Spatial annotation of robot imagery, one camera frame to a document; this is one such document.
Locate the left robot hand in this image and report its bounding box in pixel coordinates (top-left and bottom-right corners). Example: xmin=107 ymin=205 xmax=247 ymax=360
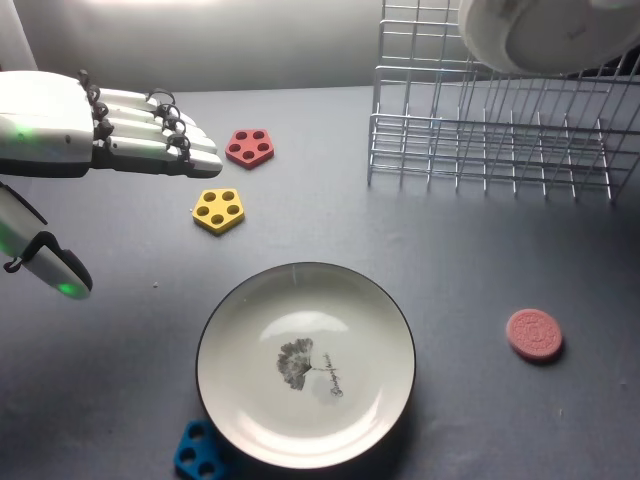
xmin=0 ymin=68 xmax=224 ymax=301

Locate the plain white plate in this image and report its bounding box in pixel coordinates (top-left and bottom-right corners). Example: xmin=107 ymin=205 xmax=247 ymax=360
xmin=457 ymin=0 xmax=640 ymax=77

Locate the yellow pentagon block with holes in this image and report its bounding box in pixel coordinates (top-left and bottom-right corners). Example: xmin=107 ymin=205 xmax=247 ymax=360
xmin=192 ymin=188 xmax=247 ymax=236

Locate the red pentagon block with holes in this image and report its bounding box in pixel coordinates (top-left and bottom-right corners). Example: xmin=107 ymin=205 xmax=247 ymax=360
xmin=224 ymin=128 xmax=276 ymax=172

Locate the blue pentagon block with holes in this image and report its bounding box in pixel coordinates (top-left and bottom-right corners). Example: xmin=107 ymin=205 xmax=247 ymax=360
xmin=173 ymin=419 xmax=231 ymax=480

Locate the pink toy sandwich cookie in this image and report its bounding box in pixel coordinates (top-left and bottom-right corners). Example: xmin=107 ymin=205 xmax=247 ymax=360
xmin=505 ymin=308 xmax=565 ymax=364

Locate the metal wire dish rack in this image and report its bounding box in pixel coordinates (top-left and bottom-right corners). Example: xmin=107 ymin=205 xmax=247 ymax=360
xmin=366 ymin=0 xmax=640 ymax=204

